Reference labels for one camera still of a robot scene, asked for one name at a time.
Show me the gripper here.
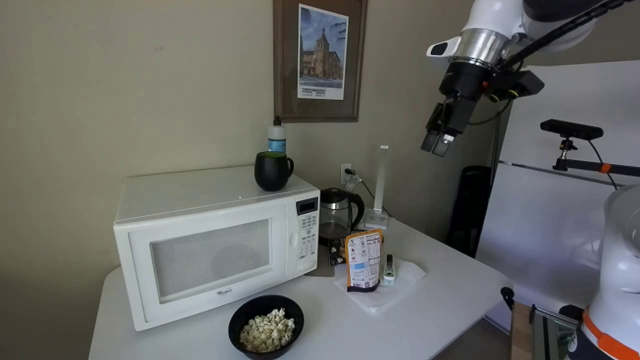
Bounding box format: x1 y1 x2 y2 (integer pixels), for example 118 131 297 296
421 62 494 158

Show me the white microwave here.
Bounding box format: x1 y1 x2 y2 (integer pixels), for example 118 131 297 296
113 165 321 332

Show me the microwave door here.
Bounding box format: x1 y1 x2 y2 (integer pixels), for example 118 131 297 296
128 202 291 324

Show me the white desk lamp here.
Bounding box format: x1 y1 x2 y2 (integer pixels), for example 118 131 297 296
363 145 390 230

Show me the black glass electric kettle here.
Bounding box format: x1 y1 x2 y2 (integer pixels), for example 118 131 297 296
318 187 366 247

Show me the white board panel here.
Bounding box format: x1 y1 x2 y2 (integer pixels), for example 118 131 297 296
474 60 640 332

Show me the framed picture of building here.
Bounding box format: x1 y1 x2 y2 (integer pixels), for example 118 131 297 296
272 0 369 123

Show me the orange and purple snack pouch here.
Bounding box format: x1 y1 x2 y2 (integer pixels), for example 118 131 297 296
344 228 384 293

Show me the small white stapler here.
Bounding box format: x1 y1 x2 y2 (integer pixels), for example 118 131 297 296
382 253 396 286

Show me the small dark snack packet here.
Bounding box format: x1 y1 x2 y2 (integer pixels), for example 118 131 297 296
329 239 347 266

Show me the white bottle with blue label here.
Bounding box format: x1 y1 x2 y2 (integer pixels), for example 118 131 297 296
267 115 287 154

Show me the white paper napkin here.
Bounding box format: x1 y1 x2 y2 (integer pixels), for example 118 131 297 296
333 257 427 315

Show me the black mug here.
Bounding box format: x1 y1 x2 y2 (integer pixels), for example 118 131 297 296
254 151 295 193

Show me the black bowl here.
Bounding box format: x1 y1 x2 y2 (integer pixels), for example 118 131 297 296
228 294 305 360

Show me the heap of popcorn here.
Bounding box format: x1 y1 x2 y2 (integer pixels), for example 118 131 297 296
239 308 296 354

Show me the black cable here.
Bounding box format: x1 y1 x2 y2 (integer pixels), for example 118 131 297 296
344 168 392 219

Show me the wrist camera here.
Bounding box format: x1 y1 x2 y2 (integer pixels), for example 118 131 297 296
486 69 545 104

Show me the camera on mount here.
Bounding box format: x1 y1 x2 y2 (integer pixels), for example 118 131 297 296
539 118 640 179

